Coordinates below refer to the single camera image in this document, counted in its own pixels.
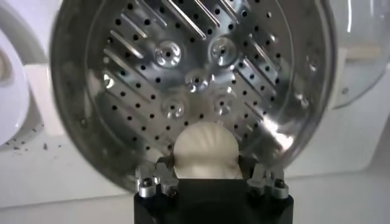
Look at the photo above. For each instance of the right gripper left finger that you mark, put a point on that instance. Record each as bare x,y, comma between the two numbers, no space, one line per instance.
161,179

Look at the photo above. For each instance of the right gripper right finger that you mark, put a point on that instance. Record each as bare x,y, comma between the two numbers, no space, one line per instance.
265,181

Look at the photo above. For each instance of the white steamed baozi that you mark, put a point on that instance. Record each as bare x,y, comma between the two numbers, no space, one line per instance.
204,146

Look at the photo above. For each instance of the round glass pot lid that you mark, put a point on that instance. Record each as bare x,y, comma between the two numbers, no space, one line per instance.
365,30

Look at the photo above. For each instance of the perforated steel steamer basket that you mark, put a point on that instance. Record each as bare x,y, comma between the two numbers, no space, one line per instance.
137,76

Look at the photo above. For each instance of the scattered dark crumbs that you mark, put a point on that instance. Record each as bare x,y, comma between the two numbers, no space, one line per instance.
45,146

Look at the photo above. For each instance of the white electric cooking pot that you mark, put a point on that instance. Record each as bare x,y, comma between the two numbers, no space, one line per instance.
42,100

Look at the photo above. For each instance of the large white plate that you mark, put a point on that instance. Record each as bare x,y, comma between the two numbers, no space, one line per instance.
15,91

